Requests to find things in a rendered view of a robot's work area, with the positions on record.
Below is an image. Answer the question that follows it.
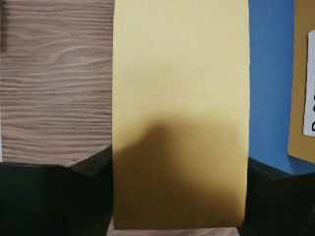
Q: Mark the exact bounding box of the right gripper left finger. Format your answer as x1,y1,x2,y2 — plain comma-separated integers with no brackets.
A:
0,146,113,236

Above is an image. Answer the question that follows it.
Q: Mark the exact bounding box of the yellow cardboard carton side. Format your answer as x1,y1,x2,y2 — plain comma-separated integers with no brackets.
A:
112,0,249,230
287,0,315,163

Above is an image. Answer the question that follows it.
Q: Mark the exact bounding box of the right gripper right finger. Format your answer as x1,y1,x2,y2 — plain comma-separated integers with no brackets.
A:
236,156,315,236

